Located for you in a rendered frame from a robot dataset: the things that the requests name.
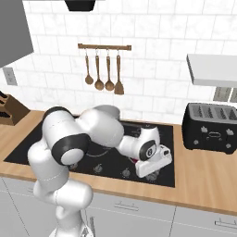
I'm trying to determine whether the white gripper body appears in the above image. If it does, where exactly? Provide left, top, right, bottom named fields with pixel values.
left=134, top=153, right=173, bottom=180

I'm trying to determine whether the grey drawer front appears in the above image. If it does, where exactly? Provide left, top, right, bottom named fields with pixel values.
left=170, top=206, right=237, bottom=236
left=0, top=177, right=39, bottom=198
left=86, top=192, right=178, bottom=224

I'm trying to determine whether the black toaster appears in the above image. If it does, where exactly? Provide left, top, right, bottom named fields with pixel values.
left=181, top=102, right=237, bottom=156

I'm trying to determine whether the grey cupboard door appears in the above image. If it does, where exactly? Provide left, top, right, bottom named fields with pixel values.
left=82, top=206, right=174, bottom=237

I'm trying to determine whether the grey metal pot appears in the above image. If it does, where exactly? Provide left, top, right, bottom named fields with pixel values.
left=92, top=105, right=121, bottom=122

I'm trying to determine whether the wooden spatula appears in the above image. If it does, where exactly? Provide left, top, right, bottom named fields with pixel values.
left=113, top=54, right=125, bottom=96

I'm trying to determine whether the wooden round spoon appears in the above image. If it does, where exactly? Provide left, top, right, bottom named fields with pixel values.
left=104, top=56, right=116, bottom=93

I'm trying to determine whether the wooden ladle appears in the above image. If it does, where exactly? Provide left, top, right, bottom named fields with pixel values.
left=94, top=55, right=106, bottom=92

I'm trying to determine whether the small wooden spoon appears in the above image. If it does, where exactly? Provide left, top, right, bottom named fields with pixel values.
left=84, top=55, right=94, bottom=86

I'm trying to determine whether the black glass hob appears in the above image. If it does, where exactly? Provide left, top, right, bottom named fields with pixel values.
left=3, top=118, right=176, bottom=189

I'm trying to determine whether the wooden knife block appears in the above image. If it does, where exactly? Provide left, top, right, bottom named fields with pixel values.
left=0, top=90, right=31, bottom=127

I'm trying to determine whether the black range hood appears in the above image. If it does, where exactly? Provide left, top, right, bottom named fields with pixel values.
left=64, top=0, right=97, bottom=13

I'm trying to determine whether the grey drawer handle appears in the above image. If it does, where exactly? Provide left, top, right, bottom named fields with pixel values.
left=113, top=201, right=140, bottom=212
left=214, top=218, right=237, bottom=231

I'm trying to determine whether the grey cupboard door handle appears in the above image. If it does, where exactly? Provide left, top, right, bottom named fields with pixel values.
left=88, top=216, right=95, bottom=237

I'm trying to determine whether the grey wall socket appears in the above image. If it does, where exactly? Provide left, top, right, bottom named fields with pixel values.
left=2, top=66, right=19, bottom=87
left=230, top=87, right=237, bottom=104
left=213, top=86, right=232, bottom=103

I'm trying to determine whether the white wall shelf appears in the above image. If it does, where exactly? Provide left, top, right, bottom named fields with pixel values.
left=185, top=53, right=237, bottom=89

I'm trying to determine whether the wooden utensil rail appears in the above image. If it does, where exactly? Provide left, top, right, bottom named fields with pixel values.
left=77, top=43, right=132, bottom=52

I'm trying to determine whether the grey wall cupboard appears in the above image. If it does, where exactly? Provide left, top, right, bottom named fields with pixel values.
left=0, top=0, right=34, bottom=69

